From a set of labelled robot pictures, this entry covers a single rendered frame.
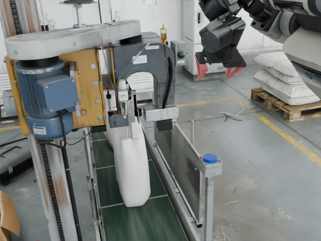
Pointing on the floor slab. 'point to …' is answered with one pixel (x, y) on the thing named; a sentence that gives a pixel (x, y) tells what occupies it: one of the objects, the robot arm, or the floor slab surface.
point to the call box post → (208, 208)
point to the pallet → (294, 111)
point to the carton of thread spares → (7, 217)
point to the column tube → (41, 176)
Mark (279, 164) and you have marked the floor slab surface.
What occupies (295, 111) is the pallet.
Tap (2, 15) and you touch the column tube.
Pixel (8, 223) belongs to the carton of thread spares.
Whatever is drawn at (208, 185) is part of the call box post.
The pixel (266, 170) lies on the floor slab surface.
